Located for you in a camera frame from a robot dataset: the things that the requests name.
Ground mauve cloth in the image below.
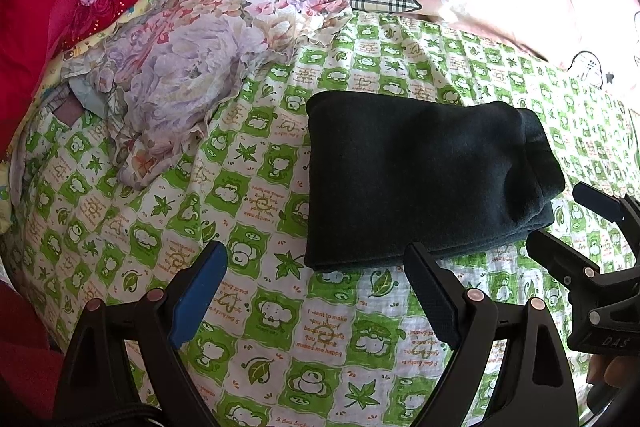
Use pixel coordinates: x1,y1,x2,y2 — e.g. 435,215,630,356
52,94,88,128

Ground red flowered blanket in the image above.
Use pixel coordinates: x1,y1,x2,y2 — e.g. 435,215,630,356
0,0,271,100

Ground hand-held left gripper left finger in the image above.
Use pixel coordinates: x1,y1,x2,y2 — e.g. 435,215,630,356
52,241,229,427

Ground black pants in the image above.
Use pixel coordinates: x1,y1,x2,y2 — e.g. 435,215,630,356
303,91,567,273

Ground green checked bed sheet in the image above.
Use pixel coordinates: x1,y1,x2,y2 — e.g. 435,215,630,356
10,12,640,427

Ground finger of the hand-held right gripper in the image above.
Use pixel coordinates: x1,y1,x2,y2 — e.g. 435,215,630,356
525,228,603,290
572,181,640,233

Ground dark red cloth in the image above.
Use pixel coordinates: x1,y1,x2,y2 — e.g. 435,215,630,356
0,279,66,425

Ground person's right hand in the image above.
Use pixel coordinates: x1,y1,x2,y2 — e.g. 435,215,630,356
587,351,640,414

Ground floral printed cloth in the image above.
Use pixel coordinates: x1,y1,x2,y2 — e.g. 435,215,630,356
65,0,353,188

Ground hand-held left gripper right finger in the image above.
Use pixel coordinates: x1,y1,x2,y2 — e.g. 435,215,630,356
402,242,582,427

